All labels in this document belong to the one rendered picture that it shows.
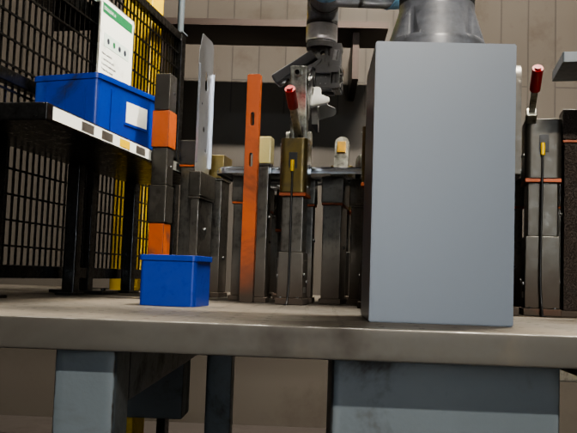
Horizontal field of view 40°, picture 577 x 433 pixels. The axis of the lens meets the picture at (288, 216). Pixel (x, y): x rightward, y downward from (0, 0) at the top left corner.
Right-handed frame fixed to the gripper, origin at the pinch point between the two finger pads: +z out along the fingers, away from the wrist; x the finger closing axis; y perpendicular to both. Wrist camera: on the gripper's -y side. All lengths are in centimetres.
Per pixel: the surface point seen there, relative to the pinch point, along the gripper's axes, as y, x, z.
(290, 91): 0.2, -26.4, -2.1
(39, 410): -166, 198, 108
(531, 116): 48, -27, 3
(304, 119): 1.4, -15.5, 1.4
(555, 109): 89, 236, -57
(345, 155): 7.0, 15.7, 4.0
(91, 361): -13, -86, 47
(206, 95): -26.5, 2.5, -8.2
